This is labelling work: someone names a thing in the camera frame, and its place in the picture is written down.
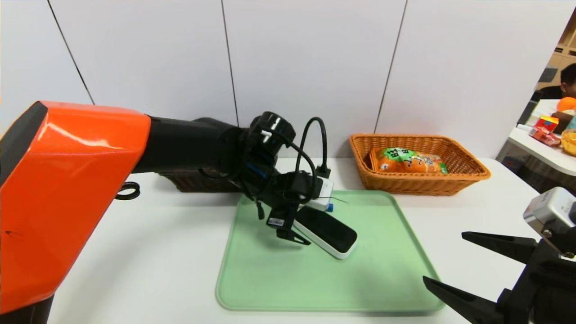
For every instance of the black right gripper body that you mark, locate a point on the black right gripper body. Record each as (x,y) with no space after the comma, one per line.
(537,278)

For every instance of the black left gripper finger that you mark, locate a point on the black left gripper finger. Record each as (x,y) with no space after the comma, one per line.
(292,236)

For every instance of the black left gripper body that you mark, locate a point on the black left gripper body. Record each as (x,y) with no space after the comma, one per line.
(277,221)

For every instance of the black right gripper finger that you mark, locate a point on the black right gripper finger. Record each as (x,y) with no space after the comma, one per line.
(468,303)
(499,245)

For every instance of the black and white board eraser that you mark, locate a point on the black and white board eraser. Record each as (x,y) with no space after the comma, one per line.
(333,236)

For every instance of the orange snack bag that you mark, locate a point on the orange snack bag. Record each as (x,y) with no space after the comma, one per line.
(405,163)

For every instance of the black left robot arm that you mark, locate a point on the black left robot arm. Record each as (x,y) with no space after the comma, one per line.
(67,180)

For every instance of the dark brown wicker basket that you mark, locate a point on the dark brown wicker basket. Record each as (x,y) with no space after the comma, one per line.
(198,183)

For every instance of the orange wicker basket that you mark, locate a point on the orange wicker basket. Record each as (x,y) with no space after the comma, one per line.
(418,184)

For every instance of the light green plastic tray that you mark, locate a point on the light green plastic tray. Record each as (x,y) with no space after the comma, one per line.
(382,270)

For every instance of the white side table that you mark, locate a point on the white side table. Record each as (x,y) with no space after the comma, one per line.
(540,153)

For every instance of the red snack packet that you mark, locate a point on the red snack packet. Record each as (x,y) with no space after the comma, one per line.
(544,138)

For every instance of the red and yellow box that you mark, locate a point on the red and yellow box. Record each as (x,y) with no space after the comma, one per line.
(546,123)

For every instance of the dark brown block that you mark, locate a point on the dark brown block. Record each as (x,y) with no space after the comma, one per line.
(563,121)

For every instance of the teal packet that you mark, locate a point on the teal packet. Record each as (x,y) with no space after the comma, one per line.
(572,124)

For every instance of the orange ball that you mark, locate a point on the orange ball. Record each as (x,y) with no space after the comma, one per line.
(567,104)

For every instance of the grey panel on shelf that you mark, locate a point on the grey panel on shelf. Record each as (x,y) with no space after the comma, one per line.
(548,74)

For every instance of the person with black hair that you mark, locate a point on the person with black hair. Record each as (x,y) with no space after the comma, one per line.
(570,74)

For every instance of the wooden shelf unit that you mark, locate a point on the wooden shelf unit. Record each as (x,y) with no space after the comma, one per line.
(564,45)

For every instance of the black left camera bracket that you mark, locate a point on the black left camera bracket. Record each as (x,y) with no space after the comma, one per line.
(301,182)

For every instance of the black camera bracket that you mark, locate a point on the black camera bracket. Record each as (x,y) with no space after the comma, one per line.
(301,182)
(564,240)

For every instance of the black right camera bracket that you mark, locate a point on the black right camera bracket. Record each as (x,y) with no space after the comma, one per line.
(564,240)

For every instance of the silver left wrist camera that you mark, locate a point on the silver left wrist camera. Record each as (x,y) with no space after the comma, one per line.
(325,193)

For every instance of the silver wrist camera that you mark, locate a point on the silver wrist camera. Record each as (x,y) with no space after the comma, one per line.
(546,209)
(325,193)

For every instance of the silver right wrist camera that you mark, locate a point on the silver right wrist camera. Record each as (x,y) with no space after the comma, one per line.
(546,209)

